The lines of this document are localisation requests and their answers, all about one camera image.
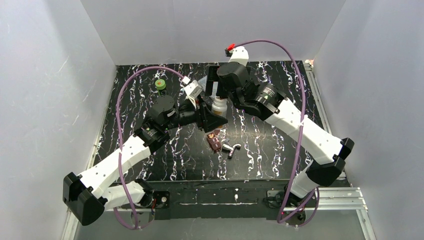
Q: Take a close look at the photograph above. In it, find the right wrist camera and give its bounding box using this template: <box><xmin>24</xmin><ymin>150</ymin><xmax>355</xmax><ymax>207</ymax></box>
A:
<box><xmin>225</xmin><ymin>43</ymin><xmax>249</xmax><ymax>66</ymax></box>

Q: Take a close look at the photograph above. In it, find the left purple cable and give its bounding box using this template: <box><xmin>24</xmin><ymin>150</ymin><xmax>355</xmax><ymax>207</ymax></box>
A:
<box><xmin>113</xmin><ymin>66</ymin><xmax>191</xmax><ymax>231</ymax></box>

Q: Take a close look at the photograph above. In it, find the white pill bottle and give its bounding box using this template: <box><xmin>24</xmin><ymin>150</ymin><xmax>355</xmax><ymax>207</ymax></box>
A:
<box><xmin>211</xmin><ymin>96</ymin><xmax>228</xmax><ymax>118</ymax></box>

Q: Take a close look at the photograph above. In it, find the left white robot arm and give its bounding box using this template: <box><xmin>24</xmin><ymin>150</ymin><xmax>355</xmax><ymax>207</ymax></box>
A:
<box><xmin>62</xmin><ymin>95</ymin><xmax>228</xmax><ymax>226</ymax></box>

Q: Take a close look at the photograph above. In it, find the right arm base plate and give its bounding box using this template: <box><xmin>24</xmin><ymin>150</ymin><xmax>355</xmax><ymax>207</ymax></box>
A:
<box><xmin>262</xmin><ymin>189</ymin><xmax>320</xmax><ymax>228</ymax></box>

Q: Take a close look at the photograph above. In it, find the aluminium frame rail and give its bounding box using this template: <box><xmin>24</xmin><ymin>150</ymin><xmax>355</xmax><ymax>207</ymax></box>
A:
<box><xmin>61</xmin><ymin>61</ymin><xmax>377</xmax><ymax>240</ymax></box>

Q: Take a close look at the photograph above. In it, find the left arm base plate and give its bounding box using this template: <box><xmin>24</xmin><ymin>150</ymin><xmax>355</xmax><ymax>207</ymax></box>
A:
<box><xmin>130</xmin><ymin>190</ymin><xmax>170</xmax><ymax>229</ymax></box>

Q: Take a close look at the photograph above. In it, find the red weekly pill organizer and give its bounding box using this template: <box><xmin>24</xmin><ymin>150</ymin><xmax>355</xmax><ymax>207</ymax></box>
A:
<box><xmin>206</xmin><ymin>129</ymin><xmax>222</xmax><ymax>153</ymax></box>

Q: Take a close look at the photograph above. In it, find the green capped dark bottle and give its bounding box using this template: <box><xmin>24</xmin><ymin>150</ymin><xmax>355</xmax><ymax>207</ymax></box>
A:
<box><xmin>154</xmin><ymin>79</ymin><xmax>168</xmax><ymax>96</ymax></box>

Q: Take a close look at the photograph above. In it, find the chrome metal faucet fitting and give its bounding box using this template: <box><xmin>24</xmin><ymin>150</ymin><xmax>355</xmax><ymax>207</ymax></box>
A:
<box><xmin>221</xmin><ymin>143</ymin><xmax>241</xmax><ymax>160</ymax></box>

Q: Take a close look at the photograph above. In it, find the clear plastic compartment box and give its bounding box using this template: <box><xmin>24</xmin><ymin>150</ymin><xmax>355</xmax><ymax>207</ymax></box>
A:
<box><xmin>198</xmin><ymin>78</ymin><xmax>207</xmax><ymax>91</ymax></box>

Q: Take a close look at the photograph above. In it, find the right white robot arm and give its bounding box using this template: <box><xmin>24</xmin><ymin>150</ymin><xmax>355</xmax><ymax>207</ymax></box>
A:
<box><xmin>206</xmin><ymin>62</ymin><xmax>355</xmax><ymax>199</ymax></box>

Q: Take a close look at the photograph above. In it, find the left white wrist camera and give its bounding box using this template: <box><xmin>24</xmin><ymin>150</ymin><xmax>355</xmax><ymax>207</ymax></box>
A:
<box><xmin>181</xmin><ymin>76</ymin><xmax>203</xmax><ymax>109</ymax></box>

